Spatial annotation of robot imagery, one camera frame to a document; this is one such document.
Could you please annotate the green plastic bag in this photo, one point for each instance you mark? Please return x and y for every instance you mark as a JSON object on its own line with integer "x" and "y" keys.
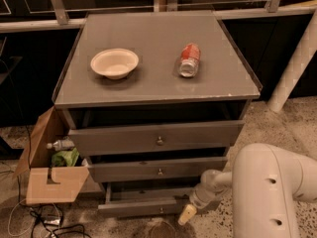
{"x": 67, "y": 158}

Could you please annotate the white slanted pole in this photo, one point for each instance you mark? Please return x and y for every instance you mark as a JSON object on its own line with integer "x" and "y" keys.
{"x": 302, "y": 56}

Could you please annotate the red labelled plastic bottle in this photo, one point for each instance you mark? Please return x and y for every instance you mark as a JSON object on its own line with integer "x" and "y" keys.
{"x": 189, "y": 60}

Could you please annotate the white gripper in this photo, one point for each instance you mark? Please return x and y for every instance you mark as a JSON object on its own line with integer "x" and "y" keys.
{"x": 199, "y": 196}

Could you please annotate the white paper bowl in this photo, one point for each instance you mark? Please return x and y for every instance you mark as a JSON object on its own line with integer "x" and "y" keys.
{"x": 114, "y": 63}

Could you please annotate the clear bottle in box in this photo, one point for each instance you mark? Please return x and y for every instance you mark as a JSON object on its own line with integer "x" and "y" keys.
{"x": 61, "y": 145}

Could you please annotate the grey drawer cabinet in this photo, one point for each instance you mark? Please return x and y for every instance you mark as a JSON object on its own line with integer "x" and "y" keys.
{"x": 154, "y": 92}

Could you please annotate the grey middle drawer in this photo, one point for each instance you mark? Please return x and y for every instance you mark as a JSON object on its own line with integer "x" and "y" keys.
{"x": 163, "y": 169}

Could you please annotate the metal railing frame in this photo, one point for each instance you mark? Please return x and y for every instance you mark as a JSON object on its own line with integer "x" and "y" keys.
{"x": 32, "y": 15}

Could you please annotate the power adapter on floor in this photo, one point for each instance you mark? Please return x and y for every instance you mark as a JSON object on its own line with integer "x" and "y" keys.
{"x": 52, "y": 220}

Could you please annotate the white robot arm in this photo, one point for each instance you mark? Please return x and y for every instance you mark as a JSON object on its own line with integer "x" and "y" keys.
{"x": 265, "y": 181}

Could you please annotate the grey drawer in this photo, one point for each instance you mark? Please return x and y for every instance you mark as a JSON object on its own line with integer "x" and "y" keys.
{"x": 155, "y": 138}
{"x": 163, "y": 169}
{"x": 121, "y": 202}

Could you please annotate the grey bottom drawer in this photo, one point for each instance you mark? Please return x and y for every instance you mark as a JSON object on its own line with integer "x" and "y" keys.
{"x": 121, "y": 202}

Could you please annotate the grey top drawer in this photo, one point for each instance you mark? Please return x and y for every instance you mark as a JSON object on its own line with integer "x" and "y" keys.
{"x": 155, "y": 138}

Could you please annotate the brown cardboard box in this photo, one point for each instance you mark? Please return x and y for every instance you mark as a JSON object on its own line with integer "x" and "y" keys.
{"x": 47, "y": 184}

